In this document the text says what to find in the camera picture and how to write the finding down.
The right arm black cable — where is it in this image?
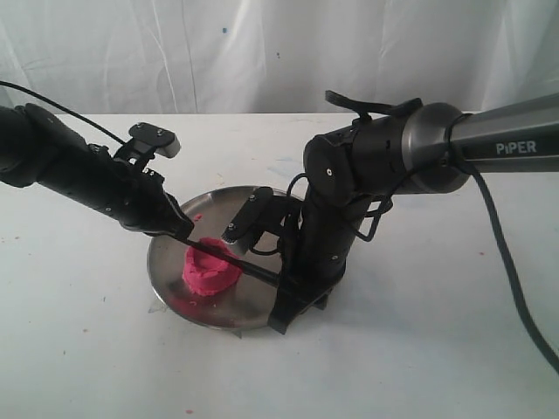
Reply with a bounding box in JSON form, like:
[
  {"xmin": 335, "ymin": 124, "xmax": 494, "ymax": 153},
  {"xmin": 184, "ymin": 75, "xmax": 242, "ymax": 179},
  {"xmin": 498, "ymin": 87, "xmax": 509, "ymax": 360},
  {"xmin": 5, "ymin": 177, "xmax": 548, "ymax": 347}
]
[{"xmin": 244, "ymin": 89, "xmax": 559, "ymax": 376}]

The round stainless steel plate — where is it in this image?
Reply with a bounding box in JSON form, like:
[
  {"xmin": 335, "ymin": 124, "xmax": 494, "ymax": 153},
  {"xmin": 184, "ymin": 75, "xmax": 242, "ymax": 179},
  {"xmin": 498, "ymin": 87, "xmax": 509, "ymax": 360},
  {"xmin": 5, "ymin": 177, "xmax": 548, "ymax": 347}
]
[{"xmin": 148, "ymin": 186, "xmax": 283, "ymax": 331}]

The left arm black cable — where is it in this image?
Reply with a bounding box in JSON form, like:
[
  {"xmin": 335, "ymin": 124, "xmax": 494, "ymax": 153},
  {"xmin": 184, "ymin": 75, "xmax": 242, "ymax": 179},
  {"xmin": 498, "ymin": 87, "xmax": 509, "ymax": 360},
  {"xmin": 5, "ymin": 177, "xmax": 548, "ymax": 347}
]
[{"xmin": 0, "ymin": 80, "xmax": 132, "ymax": 148}]

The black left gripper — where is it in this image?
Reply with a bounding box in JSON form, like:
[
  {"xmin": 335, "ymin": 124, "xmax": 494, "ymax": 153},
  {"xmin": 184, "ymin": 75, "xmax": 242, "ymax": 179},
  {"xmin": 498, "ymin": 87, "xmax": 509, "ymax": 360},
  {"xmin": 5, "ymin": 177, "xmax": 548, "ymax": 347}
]
[{"xmin": 78, "ymin": 144, "xmax": 194, "ymax": 238}]

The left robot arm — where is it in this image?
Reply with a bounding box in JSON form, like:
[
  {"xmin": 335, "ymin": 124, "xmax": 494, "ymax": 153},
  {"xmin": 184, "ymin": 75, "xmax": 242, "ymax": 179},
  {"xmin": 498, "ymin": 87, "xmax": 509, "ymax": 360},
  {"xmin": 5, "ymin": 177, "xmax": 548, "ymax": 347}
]
[{"xmin": 1, "ymin": 104, "xmax": 194, "ymax": 241}]

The white plastic backdrop sheet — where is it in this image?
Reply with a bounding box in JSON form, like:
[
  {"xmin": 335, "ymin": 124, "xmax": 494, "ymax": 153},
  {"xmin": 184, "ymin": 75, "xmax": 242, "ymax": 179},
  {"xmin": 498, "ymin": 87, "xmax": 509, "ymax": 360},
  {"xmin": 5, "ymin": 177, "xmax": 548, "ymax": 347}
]
[{"xmin": 1, "ymin": 1, "xmax": 558, "ymax": 114}]

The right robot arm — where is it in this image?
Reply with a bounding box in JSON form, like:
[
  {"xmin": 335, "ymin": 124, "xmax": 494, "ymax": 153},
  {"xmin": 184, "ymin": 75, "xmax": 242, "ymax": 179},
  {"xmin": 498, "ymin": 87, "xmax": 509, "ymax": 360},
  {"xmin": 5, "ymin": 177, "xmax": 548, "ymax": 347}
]
[{"xmin": 268, "ymin": 91, "xmax": 558, "ymax": 333}]

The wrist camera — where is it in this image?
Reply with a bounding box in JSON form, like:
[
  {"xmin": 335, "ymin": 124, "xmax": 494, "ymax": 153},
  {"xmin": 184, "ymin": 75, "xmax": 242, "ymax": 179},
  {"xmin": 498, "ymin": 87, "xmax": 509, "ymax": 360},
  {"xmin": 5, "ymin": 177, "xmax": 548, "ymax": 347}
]
[
  {"xmin": 222, "ymin": 187, "xmax": 287, "ymax": 257},
  {"xmin": 114, "ymin": 122, "xmax": 181, "ymax": 172}
]

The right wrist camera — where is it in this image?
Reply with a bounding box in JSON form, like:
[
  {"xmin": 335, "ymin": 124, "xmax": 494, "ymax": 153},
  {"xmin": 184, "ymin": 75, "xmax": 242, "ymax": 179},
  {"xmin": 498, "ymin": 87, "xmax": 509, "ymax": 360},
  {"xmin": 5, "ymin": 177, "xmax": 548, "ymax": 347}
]
[{"xmin": 222, "ymin": 187, "xmax": 287, "ymax": 257}]

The pink clay lump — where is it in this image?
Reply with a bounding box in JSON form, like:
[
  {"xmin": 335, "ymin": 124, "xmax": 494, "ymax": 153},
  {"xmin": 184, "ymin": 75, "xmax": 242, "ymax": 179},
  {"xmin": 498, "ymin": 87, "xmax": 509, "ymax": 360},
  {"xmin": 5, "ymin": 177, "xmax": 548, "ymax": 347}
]
[{"xmin": 182, "ymin": 247, "xmax": 243, "ymax": 297}]

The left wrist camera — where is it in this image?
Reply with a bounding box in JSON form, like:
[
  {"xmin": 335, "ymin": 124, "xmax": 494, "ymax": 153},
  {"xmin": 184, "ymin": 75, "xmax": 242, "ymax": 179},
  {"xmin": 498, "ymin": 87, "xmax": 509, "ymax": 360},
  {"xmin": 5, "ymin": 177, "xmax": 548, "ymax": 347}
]
[{"xmin": 114, "ymin": 122, "xmax": 181, "ymax": 172}]

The clear tape piece left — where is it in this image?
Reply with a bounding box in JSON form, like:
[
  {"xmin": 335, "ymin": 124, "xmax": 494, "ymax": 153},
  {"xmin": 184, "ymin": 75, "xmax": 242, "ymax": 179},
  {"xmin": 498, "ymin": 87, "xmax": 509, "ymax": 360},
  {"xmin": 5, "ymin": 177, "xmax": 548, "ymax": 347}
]
[{"xmin": 148, "ymin": 299, "xmax": 168, "ymax": 314}]

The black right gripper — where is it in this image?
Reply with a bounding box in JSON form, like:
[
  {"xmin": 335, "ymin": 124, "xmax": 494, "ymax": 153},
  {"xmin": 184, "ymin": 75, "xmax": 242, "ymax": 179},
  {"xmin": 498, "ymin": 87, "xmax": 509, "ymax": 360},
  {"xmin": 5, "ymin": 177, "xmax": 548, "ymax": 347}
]
[{"xmin": 268, "ymin": 191, "xmax": 367, "ymax": 334}]

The black kitchen knife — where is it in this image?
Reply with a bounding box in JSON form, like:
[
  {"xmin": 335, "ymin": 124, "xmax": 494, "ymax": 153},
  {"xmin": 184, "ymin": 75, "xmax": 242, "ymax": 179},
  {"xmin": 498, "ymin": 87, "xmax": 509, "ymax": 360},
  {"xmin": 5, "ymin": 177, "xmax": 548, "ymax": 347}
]
[{"xmin": 185, "ymin": 237, "xmax": 280, "ymax": 286}]

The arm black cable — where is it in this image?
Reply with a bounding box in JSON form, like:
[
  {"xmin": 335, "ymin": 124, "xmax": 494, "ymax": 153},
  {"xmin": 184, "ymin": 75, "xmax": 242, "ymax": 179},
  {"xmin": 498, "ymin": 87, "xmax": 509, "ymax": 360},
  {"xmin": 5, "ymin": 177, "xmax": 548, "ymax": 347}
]
[
  {"xmin": 0, "ymin": 80, "xmax": 132, "ymax": 148},
  {"xmin": 244, "ymin": 89, "xmax": 559, "ymax": 376}
]

